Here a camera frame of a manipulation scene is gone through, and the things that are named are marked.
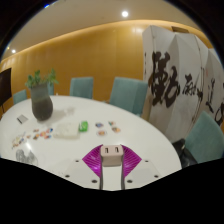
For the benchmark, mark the white charger block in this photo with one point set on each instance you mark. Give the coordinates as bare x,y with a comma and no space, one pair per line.
112,156

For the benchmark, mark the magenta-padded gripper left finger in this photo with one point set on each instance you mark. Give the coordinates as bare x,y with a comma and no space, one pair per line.
78,172

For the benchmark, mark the small green box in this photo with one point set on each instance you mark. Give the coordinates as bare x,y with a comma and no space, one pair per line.
83,126

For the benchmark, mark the small grey card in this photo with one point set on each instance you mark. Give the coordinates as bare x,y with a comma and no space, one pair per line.
22,119

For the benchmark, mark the round colourful sticker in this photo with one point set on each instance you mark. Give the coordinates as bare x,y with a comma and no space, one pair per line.
49,130
116,129
43,133
36,137
112,123
48,136
99,125
101,132

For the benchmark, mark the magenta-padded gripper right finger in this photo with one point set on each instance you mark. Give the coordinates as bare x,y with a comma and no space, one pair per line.
146,172

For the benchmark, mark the black wall screen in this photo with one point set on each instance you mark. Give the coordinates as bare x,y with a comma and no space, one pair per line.
5,86

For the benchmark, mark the white flat box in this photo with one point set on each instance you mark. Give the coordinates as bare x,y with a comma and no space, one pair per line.
72,130
60,130

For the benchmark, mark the teal chair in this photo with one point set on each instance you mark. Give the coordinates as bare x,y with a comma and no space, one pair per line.
128,95
20,96
81,87
206,140

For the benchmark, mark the potted plant in grey vase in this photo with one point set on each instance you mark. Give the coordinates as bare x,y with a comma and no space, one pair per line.
41,105

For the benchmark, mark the calligraphy folding screen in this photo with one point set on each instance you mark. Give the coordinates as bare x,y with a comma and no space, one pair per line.
180,83

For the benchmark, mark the black bag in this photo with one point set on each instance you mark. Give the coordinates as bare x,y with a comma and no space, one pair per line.
183,153

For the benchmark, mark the round ceiling light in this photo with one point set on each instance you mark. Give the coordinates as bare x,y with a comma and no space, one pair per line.
13,51
125,14

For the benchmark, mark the colourful sticker sheet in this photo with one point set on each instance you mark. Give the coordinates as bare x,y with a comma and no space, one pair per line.
19,140

